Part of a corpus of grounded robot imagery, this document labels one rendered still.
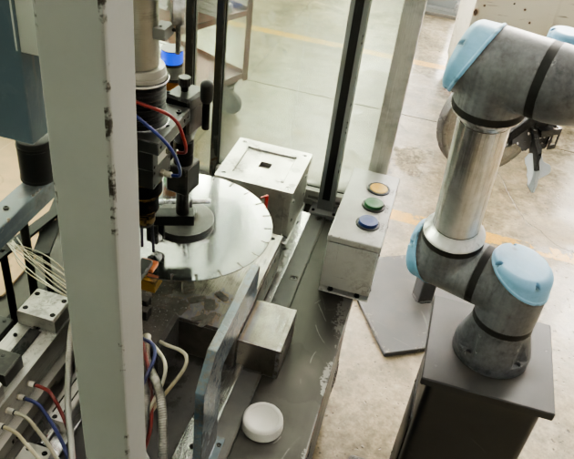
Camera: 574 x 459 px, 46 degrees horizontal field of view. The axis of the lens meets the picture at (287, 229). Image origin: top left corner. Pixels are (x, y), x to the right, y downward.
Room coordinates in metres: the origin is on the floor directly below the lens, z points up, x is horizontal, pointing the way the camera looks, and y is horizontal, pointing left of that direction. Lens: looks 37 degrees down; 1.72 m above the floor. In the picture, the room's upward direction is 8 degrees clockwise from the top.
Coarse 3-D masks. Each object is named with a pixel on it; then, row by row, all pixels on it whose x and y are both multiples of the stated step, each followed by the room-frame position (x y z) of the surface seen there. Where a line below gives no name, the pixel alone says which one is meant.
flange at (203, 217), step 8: (200, 208) 1.04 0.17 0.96; (208, 208) 1.04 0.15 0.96; (200, 216) 1.01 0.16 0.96; (208, 216) 1.02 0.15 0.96; (200, 224) 0.99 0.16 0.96; (208, 224) 0.99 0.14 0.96; (168, 232) 0.95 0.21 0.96; (176, 232) 0.96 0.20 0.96; (184, 232) 0.96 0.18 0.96; (192, 232) 0.96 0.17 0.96; (200, 232) 0.97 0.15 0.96; (208, 232) 0.98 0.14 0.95
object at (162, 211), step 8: (176, 200) 0.92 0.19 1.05; (184, 200) 0.92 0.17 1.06; (160, 208) 0.93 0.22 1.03; (168, 208) 0.93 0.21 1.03; (176, 208) 0.92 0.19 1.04; (184, 208) 0.92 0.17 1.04; (192, 208) 0.94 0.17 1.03; (160, 216) 0.91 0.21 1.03; (168, 216) 0.91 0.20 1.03; (176, 216) 0.91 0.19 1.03; (184, 216) 0.92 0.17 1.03; (192, 216) 0.92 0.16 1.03; (160, 224) 0.91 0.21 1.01; (168, 224) 0.91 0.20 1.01; (176, 224) 0.91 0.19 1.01; (184, 224) 0.92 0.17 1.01; (192, 224) 0.92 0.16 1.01; (160, 232) 0.92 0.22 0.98
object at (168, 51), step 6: (162, 48) 1.29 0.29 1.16; (168, 48) 1.29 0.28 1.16; (174, 48) 1.29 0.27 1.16; (180, 48) 1.30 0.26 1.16; (162, 54) 1.28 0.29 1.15; (168, 54) 1.28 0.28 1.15; (174, 54) 1.28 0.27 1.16; (180, 54) 1.29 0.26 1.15; (168, 60) 1.27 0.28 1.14; (174, 60) 1.28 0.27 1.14; (180, 60) 1.29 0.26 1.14
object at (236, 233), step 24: (168, 192) 1.09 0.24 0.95; (192, 192) 1.10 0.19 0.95; (216, 192) 1.11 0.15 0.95; (240, 192) 1.12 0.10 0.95; (216, 216) 1.03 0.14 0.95; (240, 216) 1.04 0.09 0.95; (264, 216) 1.06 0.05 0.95; (144, 240) 0.93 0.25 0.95; (168, 240) 0.94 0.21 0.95; (192, 240) 0.95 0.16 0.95; (216, 240) 0.96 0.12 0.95; (240, 240) 0.97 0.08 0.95; (264, 240) 0.98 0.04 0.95; (168, 264) 0.88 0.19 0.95; (192, 264) 0.89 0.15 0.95; (216, 264) 0.89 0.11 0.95; (240, 264) 0.90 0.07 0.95
